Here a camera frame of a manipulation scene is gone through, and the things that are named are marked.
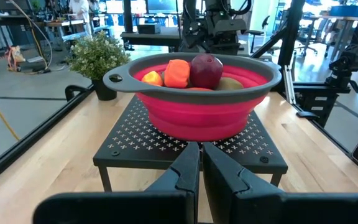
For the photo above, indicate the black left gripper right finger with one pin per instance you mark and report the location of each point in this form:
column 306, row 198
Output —
column 259, row 208

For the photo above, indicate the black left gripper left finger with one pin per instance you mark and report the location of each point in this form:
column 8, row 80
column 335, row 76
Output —
column 135, row 208

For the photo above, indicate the dark red toy pomegranate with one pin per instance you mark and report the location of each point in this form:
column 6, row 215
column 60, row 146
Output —
column 206, row 71

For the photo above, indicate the orange toy mandarin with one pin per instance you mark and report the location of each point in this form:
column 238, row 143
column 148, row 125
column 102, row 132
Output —
column 176, row 73

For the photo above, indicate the brown toy kiwi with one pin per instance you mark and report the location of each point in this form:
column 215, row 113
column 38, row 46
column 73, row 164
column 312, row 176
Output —
column 228, row 84

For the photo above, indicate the small yellow-orange toy pear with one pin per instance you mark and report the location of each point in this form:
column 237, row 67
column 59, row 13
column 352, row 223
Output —
column 152, row 78

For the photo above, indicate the red colander with grey rim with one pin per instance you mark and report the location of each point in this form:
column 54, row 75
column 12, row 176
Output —
column 197, row 118

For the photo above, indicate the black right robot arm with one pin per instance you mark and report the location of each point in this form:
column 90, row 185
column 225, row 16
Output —
column 219, row 12

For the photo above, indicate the grey desk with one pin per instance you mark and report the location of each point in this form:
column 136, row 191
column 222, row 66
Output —
column 154, row 39

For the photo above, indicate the black perforated metal riser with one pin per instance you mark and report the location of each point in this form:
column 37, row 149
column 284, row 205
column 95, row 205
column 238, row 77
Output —
column 129, row 140

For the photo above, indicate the green plant in black pot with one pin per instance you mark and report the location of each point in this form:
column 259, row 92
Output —
column 96, row 56

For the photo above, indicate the person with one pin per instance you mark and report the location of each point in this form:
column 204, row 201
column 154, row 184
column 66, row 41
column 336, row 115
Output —
column 79, row 9

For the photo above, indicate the orange floor cart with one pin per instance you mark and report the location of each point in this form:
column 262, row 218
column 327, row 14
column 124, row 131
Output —
column 14, row 56

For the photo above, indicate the black camera stand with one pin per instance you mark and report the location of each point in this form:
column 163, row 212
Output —
column 287, row 40

